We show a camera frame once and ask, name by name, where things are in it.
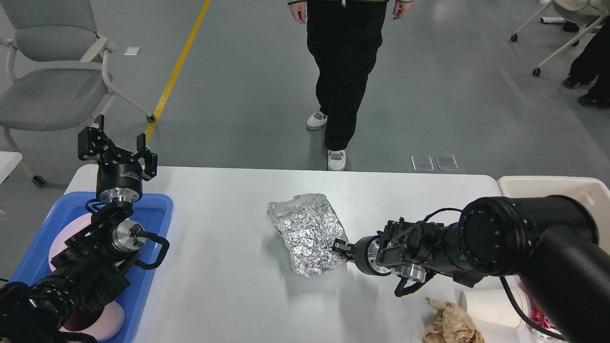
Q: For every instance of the pink plate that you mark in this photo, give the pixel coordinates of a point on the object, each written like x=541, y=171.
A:
x=58, y=244

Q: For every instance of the white side table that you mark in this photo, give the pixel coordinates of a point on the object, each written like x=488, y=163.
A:
x=8, y=162

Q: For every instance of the person in black trousers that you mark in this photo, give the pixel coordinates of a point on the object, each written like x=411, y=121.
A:
x=343, y=36

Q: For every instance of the pink mug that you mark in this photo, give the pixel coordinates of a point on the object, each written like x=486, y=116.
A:
x=102, y=325

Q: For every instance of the clear floor plate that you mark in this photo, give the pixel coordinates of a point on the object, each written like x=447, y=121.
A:
x=447, y=162
x=422, y=163

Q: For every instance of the clear floor plate left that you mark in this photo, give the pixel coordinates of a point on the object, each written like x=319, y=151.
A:
x=422, y=163

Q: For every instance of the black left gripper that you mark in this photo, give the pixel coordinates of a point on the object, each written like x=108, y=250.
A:
x=119, y=177

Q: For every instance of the grey office chair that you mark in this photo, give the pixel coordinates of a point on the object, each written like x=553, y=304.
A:
x=53, y=99

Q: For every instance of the red crushed can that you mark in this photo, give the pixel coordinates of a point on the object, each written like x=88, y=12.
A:
x=537, y=315

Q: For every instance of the crumpled brown paper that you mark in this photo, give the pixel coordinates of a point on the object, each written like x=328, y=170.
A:
x=451, y=324

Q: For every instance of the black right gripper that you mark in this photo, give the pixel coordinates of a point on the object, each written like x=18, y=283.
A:
x=363, y=253

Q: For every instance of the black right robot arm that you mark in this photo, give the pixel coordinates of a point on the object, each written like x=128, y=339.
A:
x=551, y=243

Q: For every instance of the aluminium foil sheet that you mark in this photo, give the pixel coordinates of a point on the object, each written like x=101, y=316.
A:
x=309, y=226

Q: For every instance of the beige plastic bin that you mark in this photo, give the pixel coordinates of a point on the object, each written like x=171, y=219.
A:
x=590, y=192

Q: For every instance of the blue plastic tray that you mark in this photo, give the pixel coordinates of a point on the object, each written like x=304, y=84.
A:
x=153, y=212

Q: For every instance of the clear floor plate right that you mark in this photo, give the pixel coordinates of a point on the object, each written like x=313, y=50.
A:
x=447, y=162

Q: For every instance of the white paper cup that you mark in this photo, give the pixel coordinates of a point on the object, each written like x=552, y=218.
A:
x=492, y=306

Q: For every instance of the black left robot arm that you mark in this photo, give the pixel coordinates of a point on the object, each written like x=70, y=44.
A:
x=91, y=271

